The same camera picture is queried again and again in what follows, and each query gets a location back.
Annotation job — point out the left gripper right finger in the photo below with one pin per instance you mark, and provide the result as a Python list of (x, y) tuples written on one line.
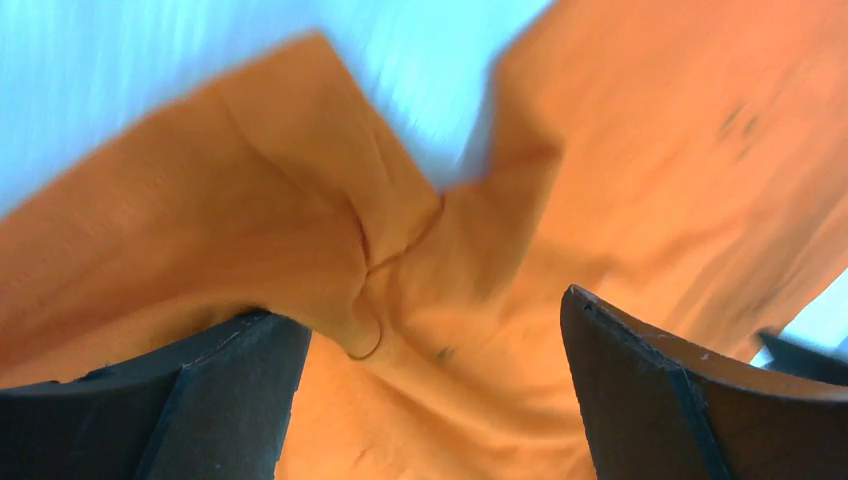
[(656, 406)]

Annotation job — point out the orange t shirt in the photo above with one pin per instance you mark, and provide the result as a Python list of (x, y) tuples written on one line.
[(686, 160)]

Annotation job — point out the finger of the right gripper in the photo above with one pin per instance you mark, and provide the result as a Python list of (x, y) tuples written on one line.
[(792, 356)]

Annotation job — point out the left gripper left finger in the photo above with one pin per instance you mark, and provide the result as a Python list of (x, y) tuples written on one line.
[(215, 405)]

